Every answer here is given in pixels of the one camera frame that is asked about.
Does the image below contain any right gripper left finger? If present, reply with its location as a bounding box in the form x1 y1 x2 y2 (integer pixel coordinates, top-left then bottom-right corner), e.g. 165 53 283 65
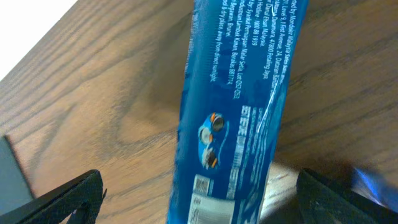
1 169 104 224

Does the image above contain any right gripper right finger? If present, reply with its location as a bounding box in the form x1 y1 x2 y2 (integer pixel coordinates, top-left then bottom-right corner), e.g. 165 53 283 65
296 168 397 223

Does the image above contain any dark blue candy bar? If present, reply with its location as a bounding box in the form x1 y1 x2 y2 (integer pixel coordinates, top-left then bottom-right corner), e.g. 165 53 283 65
351 167 397 212

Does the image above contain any dark green gift box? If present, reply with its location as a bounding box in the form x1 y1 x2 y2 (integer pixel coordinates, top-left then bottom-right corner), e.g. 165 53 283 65
1 136 35 215

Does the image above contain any blue Oreo snack pack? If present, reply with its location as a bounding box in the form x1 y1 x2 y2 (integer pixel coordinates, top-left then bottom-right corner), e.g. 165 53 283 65
167 0 308 224

